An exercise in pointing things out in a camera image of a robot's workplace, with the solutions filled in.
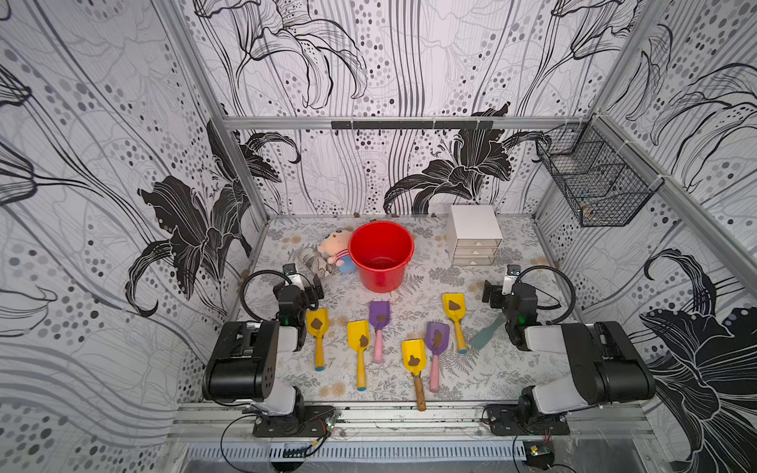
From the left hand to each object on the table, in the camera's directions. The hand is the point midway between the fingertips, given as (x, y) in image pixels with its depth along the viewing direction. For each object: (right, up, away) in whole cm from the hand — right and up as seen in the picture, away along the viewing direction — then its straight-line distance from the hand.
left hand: (305, 280), depth 94 cm
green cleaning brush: (+57, -16, -5) cm, 59 cm away
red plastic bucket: (+25, +10, -3) cm, 27 cm away
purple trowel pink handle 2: (+42, -16, -7) cm, 45 cm away
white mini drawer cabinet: (+56, +15, +2) cm, 58 cm away
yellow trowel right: (+49, -8, -1) cm, 49 cm away
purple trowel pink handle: (+24, -11, -3) cm, 27 cm away
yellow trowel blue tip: (+18, -17, -7) cm, 25 cm away
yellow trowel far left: (+5, -13, -4) cm, 15 cm away
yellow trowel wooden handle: (+35, -21, -12) cm, 42 cm away
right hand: (+65, +1, 0) cm, 65 cm away
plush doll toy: (+9, +11, +6) cm, 15 cm away
